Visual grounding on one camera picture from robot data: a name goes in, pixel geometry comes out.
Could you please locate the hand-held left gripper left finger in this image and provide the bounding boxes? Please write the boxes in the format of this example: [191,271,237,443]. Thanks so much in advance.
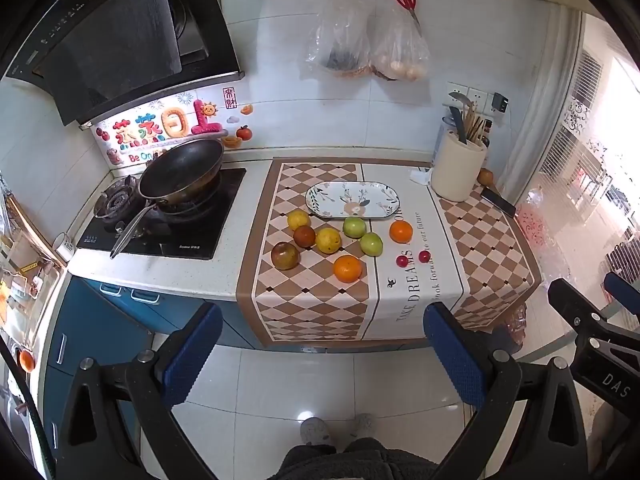
[55,302,224,480]

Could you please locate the plastic bag with dark contents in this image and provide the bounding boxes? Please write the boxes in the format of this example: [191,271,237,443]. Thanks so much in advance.
[301,0,373,81]

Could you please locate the black smartphone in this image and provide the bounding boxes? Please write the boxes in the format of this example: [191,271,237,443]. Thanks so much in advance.
[481,187,517,217]

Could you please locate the dark green handled knife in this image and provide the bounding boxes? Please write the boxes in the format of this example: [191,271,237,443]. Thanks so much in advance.
[448,106,471,145]

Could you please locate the black range hood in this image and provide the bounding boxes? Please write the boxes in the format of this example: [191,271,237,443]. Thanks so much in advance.
[0,0,246,127]

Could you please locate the patterned oval plate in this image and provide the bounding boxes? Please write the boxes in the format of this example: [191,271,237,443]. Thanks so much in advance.
[305,181,401,219]

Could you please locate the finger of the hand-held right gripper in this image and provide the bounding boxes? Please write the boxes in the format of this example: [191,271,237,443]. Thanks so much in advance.
[547,277,617,337]
[603,272,640,307]

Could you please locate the person's right forearm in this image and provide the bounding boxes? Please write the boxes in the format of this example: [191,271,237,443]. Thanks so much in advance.
[587,402,622,461]

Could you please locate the bundle of wooden chopsticks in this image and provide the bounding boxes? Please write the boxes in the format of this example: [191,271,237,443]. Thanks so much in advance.
[465,105,493,147]

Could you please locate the grey metal canister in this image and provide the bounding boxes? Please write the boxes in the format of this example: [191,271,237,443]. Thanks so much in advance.
[432,116,458,166]

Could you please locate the cream utensil holder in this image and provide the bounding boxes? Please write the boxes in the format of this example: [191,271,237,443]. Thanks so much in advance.
[431,130,488,202]

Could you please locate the checkered table mat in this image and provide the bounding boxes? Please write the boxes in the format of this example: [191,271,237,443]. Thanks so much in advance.
[236,158,543,351]

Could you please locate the person's right shoe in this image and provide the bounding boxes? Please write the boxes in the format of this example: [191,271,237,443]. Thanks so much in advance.
[352,414,378,441]

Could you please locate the person's shoe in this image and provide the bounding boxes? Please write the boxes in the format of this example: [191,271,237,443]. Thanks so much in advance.
[352,414,378,441]
[300,416,333,446]

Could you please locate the cluttered side shelf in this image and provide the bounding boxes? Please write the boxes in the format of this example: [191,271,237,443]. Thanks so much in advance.
[0,175,68,361]

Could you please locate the plastic bag with pale contents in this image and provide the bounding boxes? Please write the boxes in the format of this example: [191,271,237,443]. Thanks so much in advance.
[367,5,431,82]

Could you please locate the colourful wall stickers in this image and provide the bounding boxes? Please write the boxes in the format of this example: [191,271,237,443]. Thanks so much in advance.
[95,87,256,166]

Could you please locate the white cup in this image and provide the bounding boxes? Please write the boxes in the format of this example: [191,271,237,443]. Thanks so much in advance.
[52,232,77,263]

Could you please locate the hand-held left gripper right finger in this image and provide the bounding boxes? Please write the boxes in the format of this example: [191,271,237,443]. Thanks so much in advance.
[422,302,596,480]

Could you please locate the brown red apple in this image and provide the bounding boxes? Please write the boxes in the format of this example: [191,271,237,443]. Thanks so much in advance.
[270,241,301,271]

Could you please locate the black frying pan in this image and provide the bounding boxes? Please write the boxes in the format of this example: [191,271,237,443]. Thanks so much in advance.
[110,138,225,260]

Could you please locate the clear red dotted plastic bag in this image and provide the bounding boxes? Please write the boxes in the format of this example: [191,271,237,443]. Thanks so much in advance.
[515,187,571,281]

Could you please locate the person's dark trousers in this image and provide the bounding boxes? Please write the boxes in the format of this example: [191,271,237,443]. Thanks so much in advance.
[270,437,436,480]

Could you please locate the black gas stove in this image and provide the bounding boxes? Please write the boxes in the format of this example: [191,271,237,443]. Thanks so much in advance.
[76,167,247,261]

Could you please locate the person's left shoe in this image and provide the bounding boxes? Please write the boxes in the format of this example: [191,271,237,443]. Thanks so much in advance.
[300,416,333,446]

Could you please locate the sliding glass door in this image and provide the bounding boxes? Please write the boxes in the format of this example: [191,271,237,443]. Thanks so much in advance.
[540,10,640,281]

